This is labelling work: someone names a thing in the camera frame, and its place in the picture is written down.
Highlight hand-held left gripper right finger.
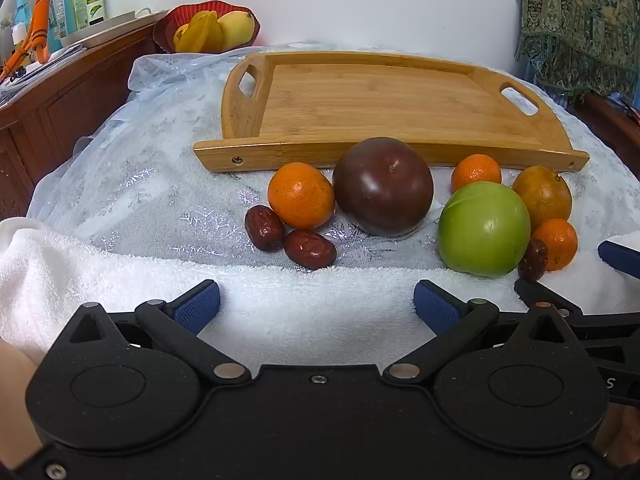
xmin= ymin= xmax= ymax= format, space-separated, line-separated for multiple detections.
xmin=382 ymin=280 xmax=583 ymax=387

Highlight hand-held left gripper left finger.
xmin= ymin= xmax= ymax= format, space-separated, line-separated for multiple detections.
xmin=67 ymin=280 xmax=252 ymax=387

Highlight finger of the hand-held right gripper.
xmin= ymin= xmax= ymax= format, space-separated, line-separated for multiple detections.
xmin=514 ymin=279 xmax=588 ymax=328
xmin=598 ymin=239 xmax=640 ymax=282

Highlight red date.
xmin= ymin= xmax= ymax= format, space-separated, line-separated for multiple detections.
xmin=283 ymin=229 xmax=337 ymax=271
xmin=244 ymin=205 xmax=287 ymax=253
xmin=518 ymin=239 xmax=549 ymax=282

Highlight orange tangerine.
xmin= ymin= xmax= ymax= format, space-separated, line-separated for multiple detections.
xmin=531 ymin=218 xmax=579 ymax=272
xmin=267 ymin=162 xmax=335 ymax=231
xmin=451 ymin=154 xmax=502 ymax=193

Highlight green apple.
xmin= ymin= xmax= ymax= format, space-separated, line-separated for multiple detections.
xmin=438 ymin=181 xmax=532 ymax=278

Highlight brown-skinned orange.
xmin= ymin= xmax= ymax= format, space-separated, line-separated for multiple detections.
xmin=511 ymin=165 xmax=573 ymax=232

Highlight dark purple plum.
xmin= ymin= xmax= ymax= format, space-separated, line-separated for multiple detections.
xmin=332 ymin=137 xmax=435 ymax=237

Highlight wooden serving tray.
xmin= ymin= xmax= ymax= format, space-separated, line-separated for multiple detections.
xmin=193 ymin=51 xmax=591 ymax=173

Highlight person's right hand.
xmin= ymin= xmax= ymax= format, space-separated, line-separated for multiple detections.
xmin=597 ymin=403 xmax=632 ymax=466

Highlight white towel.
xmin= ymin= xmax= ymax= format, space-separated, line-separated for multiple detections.
xmin=0 ymin=217 xmax=640 ymax=366

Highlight dark red wooden furniture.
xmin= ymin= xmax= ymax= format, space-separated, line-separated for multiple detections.
xmin=570 ymin=91 xmax=640 ymax=183

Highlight white snowflake lace tablecloth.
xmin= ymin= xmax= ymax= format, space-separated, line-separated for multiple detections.
xmin=25 ymin=42 xmax=640 ymax=281

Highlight brown wooden cabinet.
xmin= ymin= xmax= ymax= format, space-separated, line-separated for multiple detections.
xmin=0 ymin=22 xmax=166 ymax=221

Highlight green gold patterned shawl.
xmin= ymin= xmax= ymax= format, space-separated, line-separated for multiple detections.
xmin=515 ymin=0 xmax=640 ymax=98

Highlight red fruit bowl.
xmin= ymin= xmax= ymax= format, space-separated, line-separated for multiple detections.
xmin=152 ymin=4 xmax=262 ymax=54

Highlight yellow starfruit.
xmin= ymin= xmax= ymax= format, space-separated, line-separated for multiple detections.
xmin=173 ymin=11 xmax=224 ymax=54

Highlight yellow mango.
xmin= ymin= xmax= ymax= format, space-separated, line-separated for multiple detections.
xmin=217 ymin=10 xmax=256 ymax=52

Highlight white papers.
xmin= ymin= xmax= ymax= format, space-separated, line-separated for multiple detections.
xmin=0 ymin=42 xmax=83 ymax=106

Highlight orange handled tool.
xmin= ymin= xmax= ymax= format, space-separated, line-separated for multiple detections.
xmin=0 ymin=0 xmax=52 ymax=83

